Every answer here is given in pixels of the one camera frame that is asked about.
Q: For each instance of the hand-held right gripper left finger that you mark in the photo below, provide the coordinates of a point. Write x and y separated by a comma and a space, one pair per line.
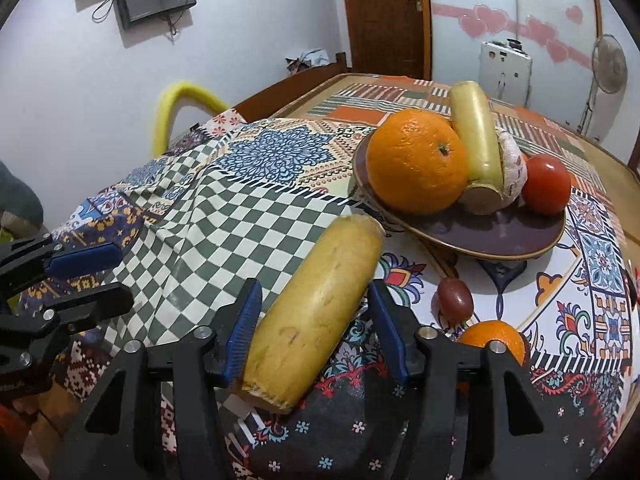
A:
242, 332

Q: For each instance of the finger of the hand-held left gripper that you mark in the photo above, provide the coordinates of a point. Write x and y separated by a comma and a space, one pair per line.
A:
85, 260
95, 305

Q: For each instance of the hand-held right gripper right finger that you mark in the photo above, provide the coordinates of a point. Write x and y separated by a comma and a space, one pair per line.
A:
389, 332

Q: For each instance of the yellow cucumber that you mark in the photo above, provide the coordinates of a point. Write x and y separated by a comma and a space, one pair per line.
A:
315, 305
477, 130

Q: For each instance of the purple plate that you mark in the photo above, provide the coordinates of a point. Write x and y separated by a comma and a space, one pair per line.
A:
490, 237

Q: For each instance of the large orange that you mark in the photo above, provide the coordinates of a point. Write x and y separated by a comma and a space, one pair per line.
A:
415, 160

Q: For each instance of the pale pink curved food piece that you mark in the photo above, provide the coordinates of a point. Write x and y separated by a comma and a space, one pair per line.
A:
515, 170

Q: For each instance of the red tomato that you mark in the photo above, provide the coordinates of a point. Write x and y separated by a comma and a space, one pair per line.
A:
547, 185

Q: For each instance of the dark red small fruit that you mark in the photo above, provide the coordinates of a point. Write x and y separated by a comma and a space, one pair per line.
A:
454, 299

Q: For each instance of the grey cloth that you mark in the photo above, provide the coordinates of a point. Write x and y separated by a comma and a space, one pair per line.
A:
17, 200

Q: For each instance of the small orange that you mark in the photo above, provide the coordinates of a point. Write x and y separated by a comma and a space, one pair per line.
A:
492, 332

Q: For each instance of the printed patterned tablecloth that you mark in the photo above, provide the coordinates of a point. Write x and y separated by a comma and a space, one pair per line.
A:
225, 210

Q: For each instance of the yellow foam tube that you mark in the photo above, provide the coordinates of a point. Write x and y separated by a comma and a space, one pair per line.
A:
185, 91

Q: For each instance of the woven bed mat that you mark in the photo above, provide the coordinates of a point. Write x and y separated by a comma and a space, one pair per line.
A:
330, 85

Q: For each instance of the pile of clothes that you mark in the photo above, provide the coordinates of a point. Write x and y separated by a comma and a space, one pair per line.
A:
307, 60

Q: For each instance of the white air cooler unit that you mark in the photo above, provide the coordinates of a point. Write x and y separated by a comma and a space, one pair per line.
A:
502, 75

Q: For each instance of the dark item on suitcase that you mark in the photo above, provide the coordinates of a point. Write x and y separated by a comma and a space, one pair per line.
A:
514, 45

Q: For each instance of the brown wooden door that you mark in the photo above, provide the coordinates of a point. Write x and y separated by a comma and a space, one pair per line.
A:
385, 15

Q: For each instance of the pink heart stickers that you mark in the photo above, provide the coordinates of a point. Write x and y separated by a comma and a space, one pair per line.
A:
490, 22

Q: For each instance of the standing fan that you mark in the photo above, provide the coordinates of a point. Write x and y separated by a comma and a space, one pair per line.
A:
610, 65

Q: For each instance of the wooden bed frame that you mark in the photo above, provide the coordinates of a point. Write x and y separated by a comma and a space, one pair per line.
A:
300, 90

